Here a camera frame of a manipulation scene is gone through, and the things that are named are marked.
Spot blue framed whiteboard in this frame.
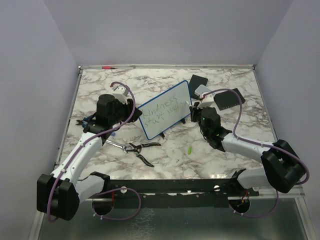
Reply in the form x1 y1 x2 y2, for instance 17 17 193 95
138 80 192 140

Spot white small router box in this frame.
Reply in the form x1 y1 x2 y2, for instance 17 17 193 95
194 84 211 97

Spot aluminium table frame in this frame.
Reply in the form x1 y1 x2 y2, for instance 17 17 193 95
27 63 313 240

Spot black handled pliers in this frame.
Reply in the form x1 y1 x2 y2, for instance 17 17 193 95
125 141 162 168

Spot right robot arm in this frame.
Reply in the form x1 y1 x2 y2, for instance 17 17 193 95
189 105 309 196

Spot black network switch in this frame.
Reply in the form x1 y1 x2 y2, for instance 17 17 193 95
214 91 240 110

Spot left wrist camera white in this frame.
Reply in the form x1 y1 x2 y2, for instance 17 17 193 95
110 84 129 105

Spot black flat box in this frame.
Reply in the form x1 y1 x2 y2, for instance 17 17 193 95
188 74 208 99

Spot red pen at back rail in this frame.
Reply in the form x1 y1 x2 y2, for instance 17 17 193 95
101 66 117 70

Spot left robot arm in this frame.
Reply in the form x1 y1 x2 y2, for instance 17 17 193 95
36 94 142 222

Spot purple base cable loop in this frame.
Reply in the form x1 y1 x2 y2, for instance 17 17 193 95
91 186 142 221

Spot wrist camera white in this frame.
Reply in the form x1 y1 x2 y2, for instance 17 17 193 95
110 84 129 105
197 92 215 109

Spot blue handled cutters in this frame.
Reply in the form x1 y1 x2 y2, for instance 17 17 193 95
76 114 95 128

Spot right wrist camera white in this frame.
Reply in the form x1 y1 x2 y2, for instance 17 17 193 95
197 92 215 109

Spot green marker cap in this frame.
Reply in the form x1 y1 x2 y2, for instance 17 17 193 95
187 146 192 155

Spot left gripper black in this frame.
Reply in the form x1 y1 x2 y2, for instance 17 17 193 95
109 97 142 125

